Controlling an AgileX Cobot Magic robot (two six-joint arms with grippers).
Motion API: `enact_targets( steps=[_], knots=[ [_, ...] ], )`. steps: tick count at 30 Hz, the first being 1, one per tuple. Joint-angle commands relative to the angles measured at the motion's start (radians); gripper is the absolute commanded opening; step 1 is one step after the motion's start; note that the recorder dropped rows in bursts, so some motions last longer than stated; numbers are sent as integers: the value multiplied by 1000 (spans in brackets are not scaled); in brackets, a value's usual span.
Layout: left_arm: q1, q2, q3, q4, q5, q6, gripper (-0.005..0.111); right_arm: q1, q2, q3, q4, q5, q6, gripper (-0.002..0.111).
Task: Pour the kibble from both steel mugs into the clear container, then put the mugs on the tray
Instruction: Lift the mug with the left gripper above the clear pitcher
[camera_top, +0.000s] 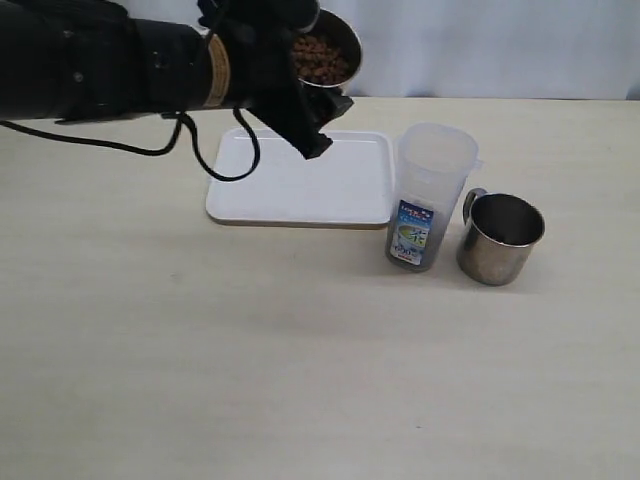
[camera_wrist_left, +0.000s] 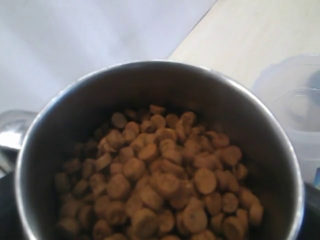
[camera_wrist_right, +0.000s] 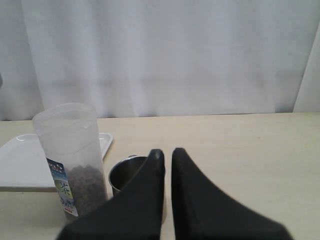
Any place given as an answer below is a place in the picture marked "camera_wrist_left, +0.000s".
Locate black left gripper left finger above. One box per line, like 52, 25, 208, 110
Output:
0, 172, 23, 240

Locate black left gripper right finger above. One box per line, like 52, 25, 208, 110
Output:
301, 183, 320, 240

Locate brown pellets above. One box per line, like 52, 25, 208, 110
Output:
54, 105, 264, 240

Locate steel mug with pellets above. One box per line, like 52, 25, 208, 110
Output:
14, 59, 305, 240

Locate clear plastic jar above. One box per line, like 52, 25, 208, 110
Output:
251, 53, 320, 189

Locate white plastic tray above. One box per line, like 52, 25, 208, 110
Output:
0, 0, 214, 111

